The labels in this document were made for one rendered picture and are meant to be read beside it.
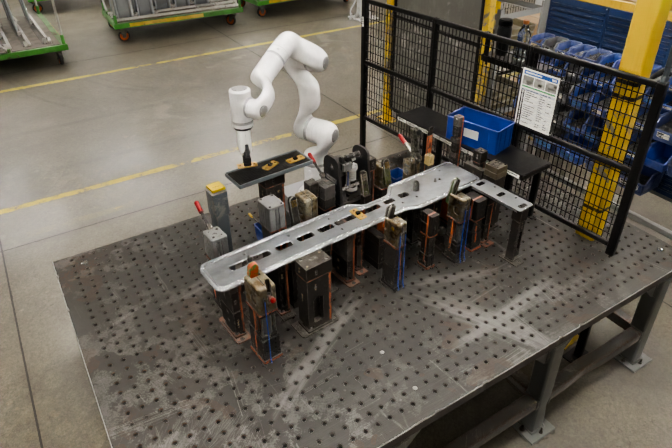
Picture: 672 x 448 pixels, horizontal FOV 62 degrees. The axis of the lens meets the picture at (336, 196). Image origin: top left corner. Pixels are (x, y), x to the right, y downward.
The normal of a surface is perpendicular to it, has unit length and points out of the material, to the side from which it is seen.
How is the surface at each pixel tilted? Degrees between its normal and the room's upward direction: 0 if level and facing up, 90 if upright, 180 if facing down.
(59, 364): 0
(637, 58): 87
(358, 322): 0
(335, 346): 0
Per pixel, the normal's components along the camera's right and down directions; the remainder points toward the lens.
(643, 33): -0.76, 0.35
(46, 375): -0.01, -0.85
